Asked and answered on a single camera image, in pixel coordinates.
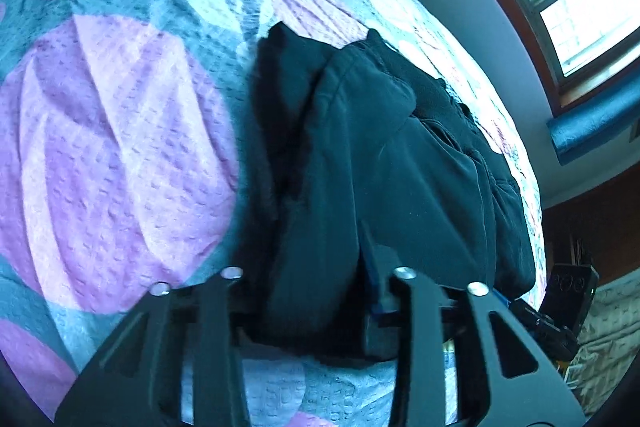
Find floral quilted bedspread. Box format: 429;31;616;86
1;0;547;426

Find black camera box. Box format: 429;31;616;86
540;263;600;336

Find blue curtain right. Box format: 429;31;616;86
547;75;640;166

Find dark wooden cabinet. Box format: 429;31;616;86
542;165;639;284

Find black bomber jacket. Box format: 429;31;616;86
247;24;536;357

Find patterned grey cloth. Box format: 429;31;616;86
565;270;640;416

